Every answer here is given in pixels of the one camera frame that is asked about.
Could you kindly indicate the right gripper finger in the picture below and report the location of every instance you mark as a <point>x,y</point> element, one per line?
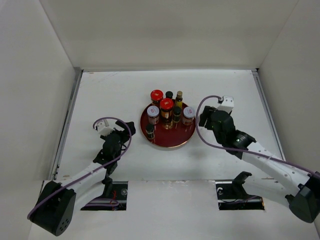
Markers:
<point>203,120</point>
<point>208,110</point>

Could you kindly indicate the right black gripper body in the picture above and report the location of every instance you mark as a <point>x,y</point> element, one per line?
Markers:
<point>209,125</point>

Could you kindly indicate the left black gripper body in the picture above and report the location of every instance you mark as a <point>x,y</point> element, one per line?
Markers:
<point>123,138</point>

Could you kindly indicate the white lid jar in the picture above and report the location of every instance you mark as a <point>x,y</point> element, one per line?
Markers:
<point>153,114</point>
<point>188,115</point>

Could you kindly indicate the black cap spice bottle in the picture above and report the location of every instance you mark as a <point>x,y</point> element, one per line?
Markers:
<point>150,131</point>
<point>169,94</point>

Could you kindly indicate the small dark spice bottle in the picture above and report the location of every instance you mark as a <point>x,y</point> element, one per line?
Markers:
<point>177,114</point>

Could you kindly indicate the yellow label oil bottle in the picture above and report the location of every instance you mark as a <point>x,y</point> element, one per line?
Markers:
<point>179,100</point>

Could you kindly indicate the red cap sauce bottle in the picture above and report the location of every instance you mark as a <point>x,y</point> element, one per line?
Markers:
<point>156,96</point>
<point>166,111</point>

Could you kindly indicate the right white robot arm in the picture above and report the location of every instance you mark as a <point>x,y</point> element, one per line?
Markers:
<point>294,187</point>

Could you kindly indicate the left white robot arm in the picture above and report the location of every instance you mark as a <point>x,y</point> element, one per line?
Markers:
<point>59,200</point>

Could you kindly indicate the red round tray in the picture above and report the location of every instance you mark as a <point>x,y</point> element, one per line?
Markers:
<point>167,135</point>

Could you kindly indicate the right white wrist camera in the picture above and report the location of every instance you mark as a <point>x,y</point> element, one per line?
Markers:
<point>226,104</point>

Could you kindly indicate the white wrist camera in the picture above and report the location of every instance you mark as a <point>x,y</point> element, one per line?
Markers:
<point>103,128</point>
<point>226,104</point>

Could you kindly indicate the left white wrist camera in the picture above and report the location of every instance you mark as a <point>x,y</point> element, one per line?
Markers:
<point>103,128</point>

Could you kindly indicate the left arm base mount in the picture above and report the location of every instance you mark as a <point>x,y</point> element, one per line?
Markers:
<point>113,198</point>

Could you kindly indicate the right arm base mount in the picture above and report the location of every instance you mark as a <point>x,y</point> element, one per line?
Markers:
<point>231,195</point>

